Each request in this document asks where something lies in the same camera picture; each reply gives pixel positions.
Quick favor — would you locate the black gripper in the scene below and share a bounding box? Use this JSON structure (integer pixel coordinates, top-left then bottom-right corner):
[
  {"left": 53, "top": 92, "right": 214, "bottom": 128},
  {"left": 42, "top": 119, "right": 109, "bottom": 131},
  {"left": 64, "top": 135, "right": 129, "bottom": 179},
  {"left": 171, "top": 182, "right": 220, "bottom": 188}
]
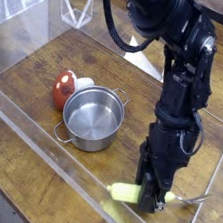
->
[{"left": 135, "top": 121, "right": 199, "bottom": 214}]

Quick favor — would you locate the green handled metal spoon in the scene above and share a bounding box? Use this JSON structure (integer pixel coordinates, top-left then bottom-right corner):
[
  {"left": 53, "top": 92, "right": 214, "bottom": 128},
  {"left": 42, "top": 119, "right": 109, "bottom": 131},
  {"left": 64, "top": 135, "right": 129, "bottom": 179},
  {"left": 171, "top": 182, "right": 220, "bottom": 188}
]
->
[{"left": 106, "top": 182, "right": 210, "bottom": 205}]

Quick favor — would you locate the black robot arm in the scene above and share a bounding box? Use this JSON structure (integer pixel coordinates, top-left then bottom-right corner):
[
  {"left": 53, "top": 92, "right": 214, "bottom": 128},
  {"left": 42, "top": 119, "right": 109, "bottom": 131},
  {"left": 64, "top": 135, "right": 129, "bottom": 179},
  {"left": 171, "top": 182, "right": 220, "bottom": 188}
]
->
[{"left": 103, "top": 0, "right": 216, "bottom": 214}]

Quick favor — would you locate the stainless steel pot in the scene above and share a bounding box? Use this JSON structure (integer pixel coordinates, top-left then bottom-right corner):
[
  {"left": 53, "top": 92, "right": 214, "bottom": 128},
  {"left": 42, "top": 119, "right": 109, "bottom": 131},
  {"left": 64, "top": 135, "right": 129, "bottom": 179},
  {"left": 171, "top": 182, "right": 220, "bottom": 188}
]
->
[{"left": 53, "top": 85, "right": 129, "bottom": 152}]

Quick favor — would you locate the red toy mushroom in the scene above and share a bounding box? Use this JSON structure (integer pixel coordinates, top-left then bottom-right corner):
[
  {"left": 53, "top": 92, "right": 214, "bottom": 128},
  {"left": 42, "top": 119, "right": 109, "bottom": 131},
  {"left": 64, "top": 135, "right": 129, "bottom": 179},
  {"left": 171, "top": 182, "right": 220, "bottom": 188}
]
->
[{"left": 52, "top": 70, "right": 95, "bottom": 111}]

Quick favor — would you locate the black bar in background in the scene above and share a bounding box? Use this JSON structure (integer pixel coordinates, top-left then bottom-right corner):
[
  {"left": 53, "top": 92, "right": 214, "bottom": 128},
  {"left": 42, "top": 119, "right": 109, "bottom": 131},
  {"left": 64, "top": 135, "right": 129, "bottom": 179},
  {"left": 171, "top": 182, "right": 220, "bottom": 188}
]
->
[{"left": 199, "top": 5, "right": 223, "bottom": 25}]

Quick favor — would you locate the clear acrylic enclosure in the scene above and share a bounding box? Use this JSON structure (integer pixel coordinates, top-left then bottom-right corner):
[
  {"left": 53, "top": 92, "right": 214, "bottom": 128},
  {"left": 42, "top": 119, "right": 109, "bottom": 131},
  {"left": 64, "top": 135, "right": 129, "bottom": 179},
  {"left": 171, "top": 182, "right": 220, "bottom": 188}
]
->
[{"left": 0, "top": 0, "right": 223, "bottom": 223}]

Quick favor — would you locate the black cable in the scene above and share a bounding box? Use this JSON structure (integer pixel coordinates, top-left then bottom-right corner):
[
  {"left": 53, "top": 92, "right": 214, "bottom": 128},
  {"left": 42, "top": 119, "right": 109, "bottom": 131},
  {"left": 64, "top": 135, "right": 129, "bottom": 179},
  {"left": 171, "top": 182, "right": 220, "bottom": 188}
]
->
[{"left": 92, "top": 0, "right": 161, "bottom": 57}]

